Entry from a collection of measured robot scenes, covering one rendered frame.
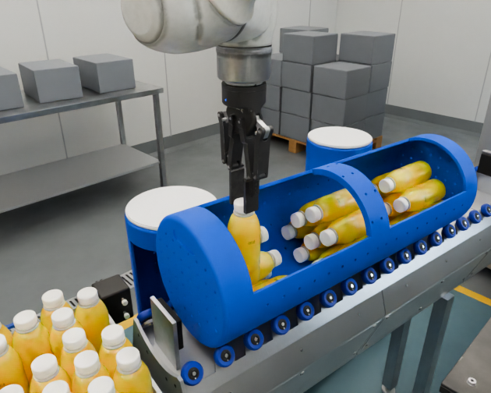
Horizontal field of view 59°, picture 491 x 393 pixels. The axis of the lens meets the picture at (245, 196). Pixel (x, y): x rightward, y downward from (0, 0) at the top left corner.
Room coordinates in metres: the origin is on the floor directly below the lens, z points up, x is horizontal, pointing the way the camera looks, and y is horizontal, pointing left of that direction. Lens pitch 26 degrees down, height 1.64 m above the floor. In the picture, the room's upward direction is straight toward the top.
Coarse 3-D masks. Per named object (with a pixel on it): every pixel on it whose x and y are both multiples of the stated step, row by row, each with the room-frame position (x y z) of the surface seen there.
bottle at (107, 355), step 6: (102, 342) 0.59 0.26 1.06; (126, 342) 0.60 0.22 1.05; (102, 348) 0.58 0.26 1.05; (108, 348) 0.58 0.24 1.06; (114, 348) 0.58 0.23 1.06; (120, 348) 0.58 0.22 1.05; (102, 354) 0.58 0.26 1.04; (108, 354) 0.57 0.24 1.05; (114, 354) 0.57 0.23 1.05; (102, 360) 0.57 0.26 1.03; (108, 360) 0.57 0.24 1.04; (114, 360) 0.57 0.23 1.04; (108, 366) 0.56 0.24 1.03; (114, 366) 0.56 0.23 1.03
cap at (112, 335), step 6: (114, 324) 0.61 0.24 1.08; (108, 330) 0.60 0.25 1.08; (114, 330) 0.60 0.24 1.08; (120, 330) 0.60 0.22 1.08; (102, 336) 0.58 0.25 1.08; (108, 336) 0.58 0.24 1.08; (114, 336) 0.58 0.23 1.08; (120, 336) 0.59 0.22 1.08; (108, 342) 0.58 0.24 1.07; (114, 342) 0.58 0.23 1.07; (120, 342) 0.58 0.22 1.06
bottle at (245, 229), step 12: (240, 216) 0.72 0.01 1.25; (252, 216) 0.73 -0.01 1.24; (228, 228) 0.72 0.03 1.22; (240, 228) 0.71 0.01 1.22; (252, 228) 0.71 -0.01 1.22; (240, 240) 0.71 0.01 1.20; (252, 240) 0.71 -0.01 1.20; (252, 252) 0.71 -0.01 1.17; (252, 264) 0.71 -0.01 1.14; (252, 276) 0.71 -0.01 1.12
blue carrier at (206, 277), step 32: (352, 160) 1.15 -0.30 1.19; (384, 160) 1.30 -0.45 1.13; (416, 160) 1.28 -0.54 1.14; (448, 160) 1.20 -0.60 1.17; (288, 192) 1.05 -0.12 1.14; (320, 192) 1.14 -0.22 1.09; (352, 192) 0.91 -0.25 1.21; (448, 192) 1.18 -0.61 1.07; (160, 224) 0.80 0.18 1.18; (192, 224) 0.71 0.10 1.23; (224, 224) 0.94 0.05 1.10; (384, 224) 0.88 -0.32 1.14; (416, 224) 0.95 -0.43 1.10; (448, 224) 1.11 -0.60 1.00; (160, 256) 0.81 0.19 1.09; (192, 256) 0.70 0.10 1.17; (224, 256) 0.66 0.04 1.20; (288, 256) 0.99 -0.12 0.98; (352, 256) 0.81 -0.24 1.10; (384, 256) 0.91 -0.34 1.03; (192, 288) 0.70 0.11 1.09; (224, 288) 0.62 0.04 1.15; (288, 288) 0.70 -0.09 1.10; (320, 288) 0.77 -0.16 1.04; (192, 320) 0.71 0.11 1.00; (224, 320) 0.61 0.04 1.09; (256, 320) 0.66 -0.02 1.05
